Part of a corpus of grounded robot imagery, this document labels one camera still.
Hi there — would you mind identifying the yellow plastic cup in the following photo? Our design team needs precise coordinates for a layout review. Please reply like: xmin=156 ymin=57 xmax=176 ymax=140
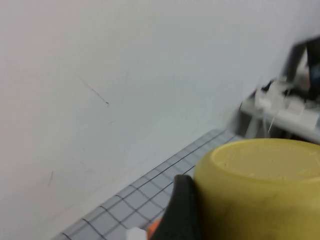
xmin=193 ymin=138 xmax=320 ymax=240

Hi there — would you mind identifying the black equipment box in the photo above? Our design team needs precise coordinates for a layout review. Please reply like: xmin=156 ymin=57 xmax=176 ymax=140
xmin=281 ymin=35 xmax=320 ymax=101

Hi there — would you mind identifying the orange foam cube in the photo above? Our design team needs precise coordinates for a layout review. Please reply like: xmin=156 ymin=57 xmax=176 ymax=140
xmin=146 ymin=219 xmax=163 ymax=240

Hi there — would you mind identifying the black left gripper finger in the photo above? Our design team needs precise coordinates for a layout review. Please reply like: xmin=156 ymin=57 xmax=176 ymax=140
xmin=149 ymin=174 xmax=203 ymax=240

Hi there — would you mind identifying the white power strip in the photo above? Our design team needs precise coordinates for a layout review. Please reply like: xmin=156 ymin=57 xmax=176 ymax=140
xmin=257 ymin=82 xmax=320 ymax=123

